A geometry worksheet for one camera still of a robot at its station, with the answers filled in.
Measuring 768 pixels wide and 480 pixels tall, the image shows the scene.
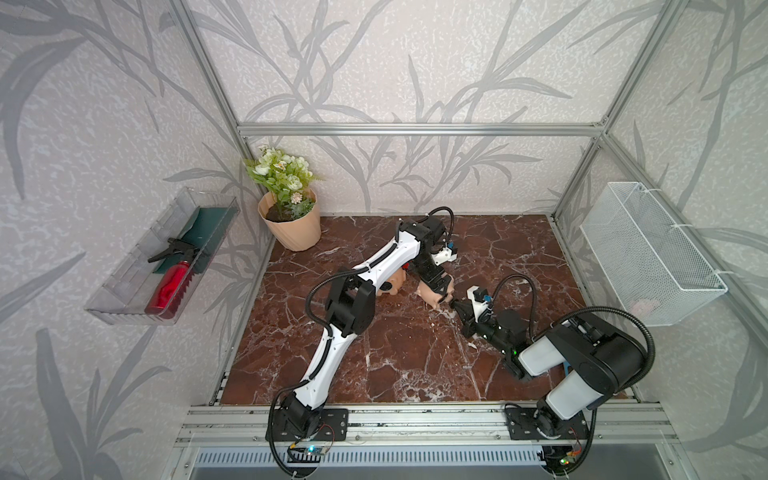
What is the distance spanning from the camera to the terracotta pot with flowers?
0.94 m

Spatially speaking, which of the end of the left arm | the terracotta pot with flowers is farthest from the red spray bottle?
the end of the left arm

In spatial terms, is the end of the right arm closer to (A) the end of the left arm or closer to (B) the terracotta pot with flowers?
(A) the end of the left arm

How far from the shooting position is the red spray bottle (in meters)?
0.56

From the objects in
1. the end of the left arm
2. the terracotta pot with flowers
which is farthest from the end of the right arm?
the terracotta pot with flowers

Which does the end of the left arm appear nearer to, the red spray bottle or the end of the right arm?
the end of the right arm

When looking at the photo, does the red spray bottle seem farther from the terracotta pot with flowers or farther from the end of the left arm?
the end of the left arm

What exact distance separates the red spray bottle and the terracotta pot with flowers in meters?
0.33
